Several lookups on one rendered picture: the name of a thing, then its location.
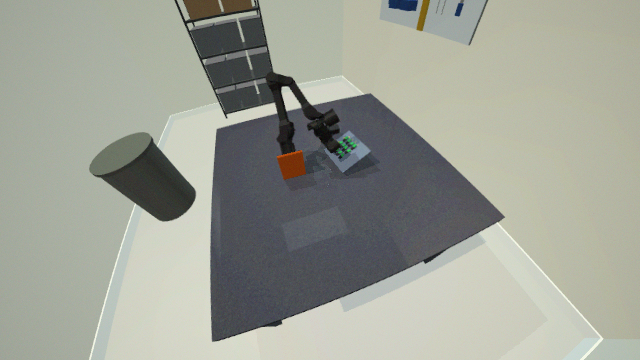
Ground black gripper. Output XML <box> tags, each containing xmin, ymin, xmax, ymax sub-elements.
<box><xmin>314</xmin><ymin>129</ymin><xmax>341</xmax><ymax>153</ymax></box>

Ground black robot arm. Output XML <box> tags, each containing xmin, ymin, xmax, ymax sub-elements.
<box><xmin>266</xmin><ymin>72</ymin><xmax>340</xmax><ymax>155</ymax></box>

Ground grey switch panel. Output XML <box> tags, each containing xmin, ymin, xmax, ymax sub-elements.
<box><xmin>324</xmin><ymin>131</ymin><xmax>371</xmax><ymax>173</ymax></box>

